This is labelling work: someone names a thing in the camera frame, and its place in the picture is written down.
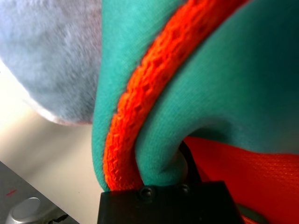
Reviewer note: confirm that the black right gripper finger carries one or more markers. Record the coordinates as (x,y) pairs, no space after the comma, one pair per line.
(192,171)

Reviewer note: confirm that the teal and orange backpack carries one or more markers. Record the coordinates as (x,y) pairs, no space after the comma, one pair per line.
(210,81)

